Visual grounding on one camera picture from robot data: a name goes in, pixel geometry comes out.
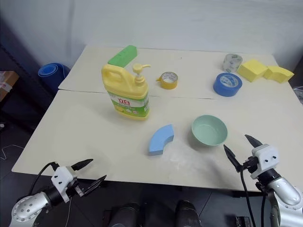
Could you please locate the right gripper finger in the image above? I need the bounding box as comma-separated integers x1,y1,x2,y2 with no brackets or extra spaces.
223,144,243,173
244,134,263,149

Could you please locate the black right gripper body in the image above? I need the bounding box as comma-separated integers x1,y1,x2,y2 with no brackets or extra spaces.
241,156,260,176

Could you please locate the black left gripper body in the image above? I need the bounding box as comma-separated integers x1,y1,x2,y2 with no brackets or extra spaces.
67,165,86,197

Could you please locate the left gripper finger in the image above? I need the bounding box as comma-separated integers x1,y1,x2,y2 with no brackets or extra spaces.
71,158,94,171
83,175,107,196

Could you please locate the pale green bowl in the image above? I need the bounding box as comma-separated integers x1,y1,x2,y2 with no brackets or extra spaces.
191,114,228,147

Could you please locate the yellow dish soap pump bottle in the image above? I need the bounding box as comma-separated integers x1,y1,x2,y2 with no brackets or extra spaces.
101,63,152,122

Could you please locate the dark rounded shape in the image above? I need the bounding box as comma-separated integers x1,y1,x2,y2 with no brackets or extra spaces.
103,202,143,227
174,199,203,227

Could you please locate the blue tape roll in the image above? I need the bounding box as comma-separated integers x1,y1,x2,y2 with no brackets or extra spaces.
213,72,242,98

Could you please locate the clear plastic bag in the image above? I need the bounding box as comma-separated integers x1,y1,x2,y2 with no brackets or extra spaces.
293,84,303,106

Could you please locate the yellow square sponge block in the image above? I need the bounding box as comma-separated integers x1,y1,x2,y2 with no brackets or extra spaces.
237,59,268,83

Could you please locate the yellow curved sponge block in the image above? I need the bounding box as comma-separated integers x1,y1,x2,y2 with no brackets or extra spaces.
263,65,295,84

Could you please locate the blue curved sponge block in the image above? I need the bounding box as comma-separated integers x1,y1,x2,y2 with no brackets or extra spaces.
148,123,176,157

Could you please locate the clear tape roll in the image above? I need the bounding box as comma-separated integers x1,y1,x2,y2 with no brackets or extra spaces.
222,53,243,73

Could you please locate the blue rolled mat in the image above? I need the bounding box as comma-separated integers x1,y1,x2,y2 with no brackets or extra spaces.
37,62,69,84

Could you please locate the yellow tape roll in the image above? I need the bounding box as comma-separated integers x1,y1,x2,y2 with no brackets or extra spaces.
155,71,179,90

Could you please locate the brown cardboard box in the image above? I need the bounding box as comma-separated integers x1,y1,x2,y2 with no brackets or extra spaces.
0,70,20,103

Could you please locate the green sponge block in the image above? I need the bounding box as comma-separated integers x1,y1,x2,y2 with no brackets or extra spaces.
107,44,139,69

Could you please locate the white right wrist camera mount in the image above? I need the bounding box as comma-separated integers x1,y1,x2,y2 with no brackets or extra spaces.
250,144,280,180

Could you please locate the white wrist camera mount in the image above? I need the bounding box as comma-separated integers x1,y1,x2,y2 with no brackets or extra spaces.
250,144,280,180
51,166,78,203

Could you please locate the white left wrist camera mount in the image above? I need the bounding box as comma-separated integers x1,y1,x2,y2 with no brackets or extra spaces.
51,166,78,203

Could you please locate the thin white wrist wire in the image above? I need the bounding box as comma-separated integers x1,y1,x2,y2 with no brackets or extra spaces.
65,198,72,225

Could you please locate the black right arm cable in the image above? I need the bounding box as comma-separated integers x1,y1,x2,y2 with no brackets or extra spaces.
240,165,256,227

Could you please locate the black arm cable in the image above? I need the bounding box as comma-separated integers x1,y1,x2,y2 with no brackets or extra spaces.
29,161,59,192
240,165,256,227

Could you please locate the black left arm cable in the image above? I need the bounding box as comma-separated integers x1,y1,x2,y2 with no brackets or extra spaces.
29,161,59,192

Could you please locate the white floor cable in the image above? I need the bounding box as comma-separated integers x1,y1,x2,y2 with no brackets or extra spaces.
0,143,22,160

